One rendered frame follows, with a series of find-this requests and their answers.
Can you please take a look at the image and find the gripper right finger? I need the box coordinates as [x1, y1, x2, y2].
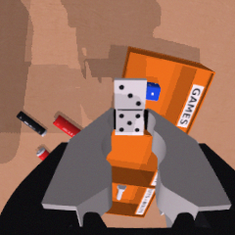
[144, 108, 235, 235]

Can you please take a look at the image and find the white domino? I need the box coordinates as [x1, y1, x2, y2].
[115, 77, 147, 135]

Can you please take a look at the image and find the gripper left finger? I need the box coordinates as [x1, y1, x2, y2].
[0, 108, 117, 235]

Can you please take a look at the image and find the red battery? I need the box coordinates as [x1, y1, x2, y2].
[53, 115, 80, 137]
[36, 148, 49, 160]

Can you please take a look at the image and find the orange bin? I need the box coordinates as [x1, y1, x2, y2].
[105, 46, 215, 217]

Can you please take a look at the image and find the black battery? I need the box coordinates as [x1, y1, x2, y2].
[17, 111, 47, 136]

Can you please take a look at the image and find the blue die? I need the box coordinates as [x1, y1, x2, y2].
[146, 81, 161, 101]

